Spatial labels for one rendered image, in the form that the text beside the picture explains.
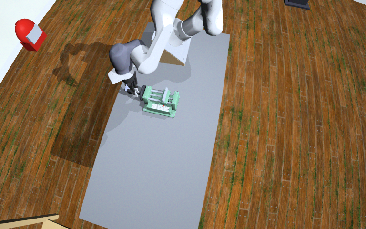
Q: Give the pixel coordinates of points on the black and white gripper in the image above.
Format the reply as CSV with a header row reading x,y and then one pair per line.
x,y
131,85

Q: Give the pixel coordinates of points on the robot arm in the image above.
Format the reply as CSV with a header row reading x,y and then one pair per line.
x,y
168,28

